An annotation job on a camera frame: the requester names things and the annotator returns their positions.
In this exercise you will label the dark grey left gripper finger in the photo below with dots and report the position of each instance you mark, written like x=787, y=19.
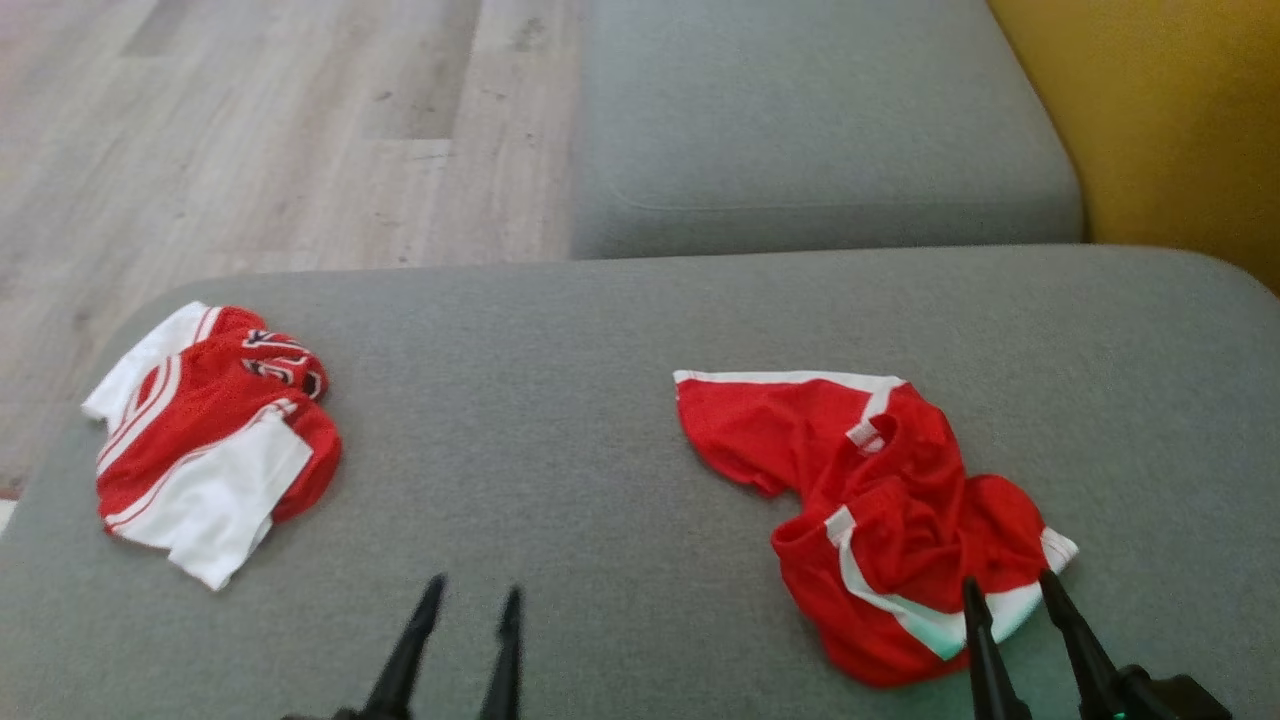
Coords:
x=408, y=660
x=506, y=660

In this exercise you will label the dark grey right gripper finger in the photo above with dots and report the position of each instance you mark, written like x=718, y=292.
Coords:
x=1088, y=660
x=990, y=670

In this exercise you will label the red shorts with white trim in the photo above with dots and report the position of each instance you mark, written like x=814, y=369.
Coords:
x=900, y=500

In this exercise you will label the large yellow sofa backrest cushion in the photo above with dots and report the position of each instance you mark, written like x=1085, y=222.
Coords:
x=1180, y=120

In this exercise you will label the large grey sofa seat cushion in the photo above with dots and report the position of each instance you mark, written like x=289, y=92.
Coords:
x=600, y=400

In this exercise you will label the red and white basketball jersey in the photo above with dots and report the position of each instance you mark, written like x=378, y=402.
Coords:
x=200, y=420

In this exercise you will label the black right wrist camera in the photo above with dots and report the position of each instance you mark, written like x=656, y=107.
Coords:
x=1170, y=700

